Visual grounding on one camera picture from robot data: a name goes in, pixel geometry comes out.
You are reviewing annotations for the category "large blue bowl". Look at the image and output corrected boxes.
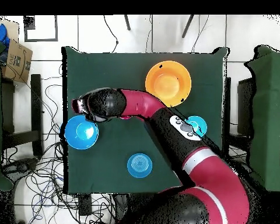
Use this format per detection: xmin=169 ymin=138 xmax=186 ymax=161
xmin=64 ymin=115 xmax=99 ymax=150

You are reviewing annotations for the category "large orange bowl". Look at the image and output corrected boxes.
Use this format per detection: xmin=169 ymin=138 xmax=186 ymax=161
xmin=145 ymin=60 xmax=193 ymax=108

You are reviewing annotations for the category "small light blue ribbed bowl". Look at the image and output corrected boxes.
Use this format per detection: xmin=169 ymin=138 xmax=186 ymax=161
xmin=185 ymin=115 xmax=208 ymax=138

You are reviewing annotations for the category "dark green table cloth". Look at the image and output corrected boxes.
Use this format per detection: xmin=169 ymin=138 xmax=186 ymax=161
xmin=61 ymin=46 xmax=229 ymax=194

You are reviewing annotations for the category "printed cardboard box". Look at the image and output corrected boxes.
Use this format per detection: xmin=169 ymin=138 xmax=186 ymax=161
xmin=2 ymin=39 xmax=34 ymax=84

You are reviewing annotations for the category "medium blue bowl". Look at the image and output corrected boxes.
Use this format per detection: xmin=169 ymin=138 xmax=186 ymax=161
xmin=127 ymin=152 xmax=153 ymax=179

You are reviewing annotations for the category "plain cardboard box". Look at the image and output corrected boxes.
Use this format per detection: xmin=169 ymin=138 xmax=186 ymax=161
xmin=0 ymin=18 xmax=20 ymax=43

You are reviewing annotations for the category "blue bag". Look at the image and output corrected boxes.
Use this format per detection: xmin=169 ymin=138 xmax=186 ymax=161
xmin=0 ymin=23 xmax=11 ymax=48

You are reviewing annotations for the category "black tripod stand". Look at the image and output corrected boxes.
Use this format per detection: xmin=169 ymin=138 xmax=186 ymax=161
xmin=181 ymin=14 xmax=195 ymax=39

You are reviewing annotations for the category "black bench frame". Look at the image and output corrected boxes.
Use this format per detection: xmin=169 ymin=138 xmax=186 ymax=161
xmin=1 ymin=73 xmax=44 ymax=157

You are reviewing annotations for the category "black square floor frame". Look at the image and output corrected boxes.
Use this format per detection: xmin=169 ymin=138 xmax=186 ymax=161
xmin=23 ymin=15 xmax=59 ymax=43

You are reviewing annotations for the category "black pedestal foot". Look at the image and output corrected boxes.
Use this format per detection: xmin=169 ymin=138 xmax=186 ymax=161
xmin=2 ymin=157 xmax=39 ymax=183

